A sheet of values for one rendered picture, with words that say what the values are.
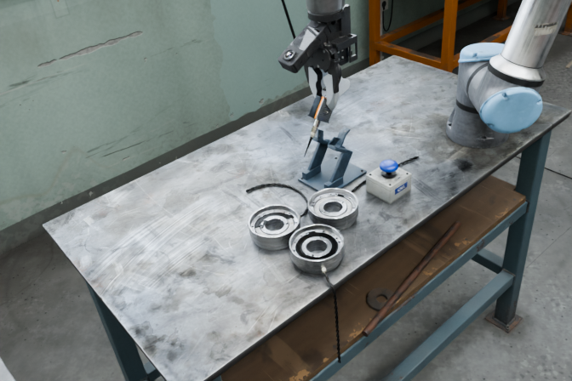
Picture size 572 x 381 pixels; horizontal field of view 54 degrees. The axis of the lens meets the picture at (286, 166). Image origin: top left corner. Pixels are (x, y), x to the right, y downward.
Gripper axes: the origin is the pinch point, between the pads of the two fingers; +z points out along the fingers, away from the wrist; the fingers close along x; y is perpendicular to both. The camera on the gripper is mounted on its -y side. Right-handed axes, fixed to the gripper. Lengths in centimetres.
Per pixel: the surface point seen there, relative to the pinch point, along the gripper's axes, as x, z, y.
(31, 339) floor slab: 92, 100, -65
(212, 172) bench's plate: 23.5, 19.7, -16.6
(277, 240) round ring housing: -10.4, 16.3, -24.4
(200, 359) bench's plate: -20, 20, -50
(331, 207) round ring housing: -9.2, 18.5, -8.3
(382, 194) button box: -14.6, 18.1, 2.0
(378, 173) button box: -11.5, 15.2, 4.2
